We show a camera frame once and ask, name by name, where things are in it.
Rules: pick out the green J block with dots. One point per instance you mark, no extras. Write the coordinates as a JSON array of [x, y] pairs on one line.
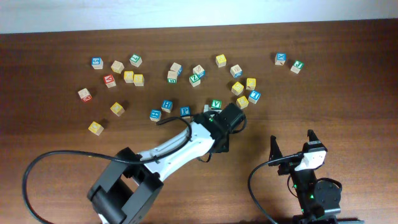
[[297, 66]]

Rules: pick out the green L block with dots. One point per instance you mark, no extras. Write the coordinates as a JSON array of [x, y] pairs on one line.
[[136, 60]]

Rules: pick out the yellow block right pair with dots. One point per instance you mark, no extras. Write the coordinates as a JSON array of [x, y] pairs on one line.
[[138, 79]]

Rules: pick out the yellow block left pair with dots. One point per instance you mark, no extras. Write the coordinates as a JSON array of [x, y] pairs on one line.
[[128, 76]]

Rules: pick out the yellow block pair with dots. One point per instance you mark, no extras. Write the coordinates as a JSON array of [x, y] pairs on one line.
[[128, 76], [138, 79]]

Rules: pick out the plain wooden block top left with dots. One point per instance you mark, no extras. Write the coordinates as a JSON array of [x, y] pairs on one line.
[[117, 67]]

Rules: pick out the yellow S block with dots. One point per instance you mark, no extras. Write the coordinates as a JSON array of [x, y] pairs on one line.
[[237, 88]]

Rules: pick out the green Z block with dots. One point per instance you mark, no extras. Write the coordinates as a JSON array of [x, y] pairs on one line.
[[194, 80]]

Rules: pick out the wooden block green side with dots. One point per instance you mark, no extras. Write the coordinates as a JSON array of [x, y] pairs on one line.
[[172, 77]]

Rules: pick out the red K block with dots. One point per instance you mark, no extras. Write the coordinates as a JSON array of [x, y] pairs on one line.
[[109, 81]]

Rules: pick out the blue S block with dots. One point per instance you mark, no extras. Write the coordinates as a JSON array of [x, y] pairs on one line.
[[97, 63]]

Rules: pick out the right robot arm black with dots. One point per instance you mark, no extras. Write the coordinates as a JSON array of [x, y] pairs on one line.
[[320, 198]]

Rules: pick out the yellow block right cluster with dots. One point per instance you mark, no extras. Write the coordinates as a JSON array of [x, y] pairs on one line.
[[250, 83]]

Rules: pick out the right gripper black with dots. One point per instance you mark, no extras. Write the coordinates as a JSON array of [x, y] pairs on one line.
[[287, 167]]

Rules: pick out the white wooden X block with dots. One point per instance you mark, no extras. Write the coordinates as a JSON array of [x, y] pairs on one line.
[[207, 108]]

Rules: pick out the yellow block far lower left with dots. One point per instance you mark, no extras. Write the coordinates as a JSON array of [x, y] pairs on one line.
[[96, 128]]

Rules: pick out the wooden block blue D side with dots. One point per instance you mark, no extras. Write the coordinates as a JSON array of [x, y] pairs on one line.
[[236, 71]]

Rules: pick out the green V block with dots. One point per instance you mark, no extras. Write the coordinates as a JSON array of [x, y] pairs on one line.
[[216, 104]]

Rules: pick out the blue P block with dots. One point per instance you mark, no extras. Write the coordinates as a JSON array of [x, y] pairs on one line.
[[185, 112]]

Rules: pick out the yellow block top centre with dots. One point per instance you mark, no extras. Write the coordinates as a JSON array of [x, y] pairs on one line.
[[221, 60]]

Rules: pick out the blue X block far right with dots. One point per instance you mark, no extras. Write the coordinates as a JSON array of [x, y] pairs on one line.
[[280, 58]]

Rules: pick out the yellow E block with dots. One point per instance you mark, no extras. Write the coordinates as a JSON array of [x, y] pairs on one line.
[[242, 102]]

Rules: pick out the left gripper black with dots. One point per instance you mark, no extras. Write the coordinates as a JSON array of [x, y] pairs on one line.
[[225, 148]]

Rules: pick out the blue block lower centre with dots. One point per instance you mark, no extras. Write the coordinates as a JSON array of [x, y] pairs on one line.
[[155, 115]]

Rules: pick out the wooden block red side left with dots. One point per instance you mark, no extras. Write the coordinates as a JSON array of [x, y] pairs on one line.
[[84, 95]]

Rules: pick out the blue H block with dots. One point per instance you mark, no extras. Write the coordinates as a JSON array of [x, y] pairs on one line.
[[167, 106]]

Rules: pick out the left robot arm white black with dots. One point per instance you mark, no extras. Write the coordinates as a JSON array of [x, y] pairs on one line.
[[127, 188]]

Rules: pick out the blue I block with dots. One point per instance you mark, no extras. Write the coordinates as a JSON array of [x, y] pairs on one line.
[[254, 96]]

